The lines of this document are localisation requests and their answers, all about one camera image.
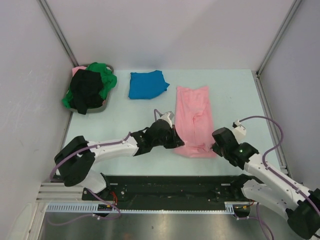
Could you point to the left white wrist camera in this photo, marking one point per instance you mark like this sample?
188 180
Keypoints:
168 117

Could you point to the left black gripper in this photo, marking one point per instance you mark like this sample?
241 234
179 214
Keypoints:
175 141

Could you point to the black t-shirt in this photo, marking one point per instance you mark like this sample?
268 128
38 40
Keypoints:
85 87

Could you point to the folded blue t-shirt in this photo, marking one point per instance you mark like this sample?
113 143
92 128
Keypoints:
147 86

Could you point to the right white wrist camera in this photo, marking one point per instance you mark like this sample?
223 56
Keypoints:
239 131

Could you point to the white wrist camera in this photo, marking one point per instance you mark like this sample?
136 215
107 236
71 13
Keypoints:
239 131
168 117

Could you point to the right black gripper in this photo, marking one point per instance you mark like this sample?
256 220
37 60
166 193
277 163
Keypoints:
216 149

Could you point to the aluminium corner post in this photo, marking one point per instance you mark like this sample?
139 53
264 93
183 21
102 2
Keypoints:
48 13
279 35

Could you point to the grey laundry basket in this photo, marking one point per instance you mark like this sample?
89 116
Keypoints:
106 101

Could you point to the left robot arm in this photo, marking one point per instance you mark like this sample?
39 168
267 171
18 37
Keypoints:
76 160

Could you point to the left aluminium corner post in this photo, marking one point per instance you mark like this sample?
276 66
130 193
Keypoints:
48 13

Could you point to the green t-shirt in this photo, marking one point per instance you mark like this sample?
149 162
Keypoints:
108 78

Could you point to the aluminium frame rail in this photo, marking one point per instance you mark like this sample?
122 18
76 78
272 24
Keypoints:
57 192

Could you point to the right aluminium corner post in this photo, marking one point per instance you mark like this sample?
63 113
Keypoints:
279 35

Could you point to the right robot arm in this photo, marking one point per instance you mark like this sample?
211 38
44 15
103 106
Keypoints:
296 203

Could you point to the pink t-shirt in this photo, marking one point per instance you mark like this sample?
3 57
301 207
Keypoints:
77 70
194 122

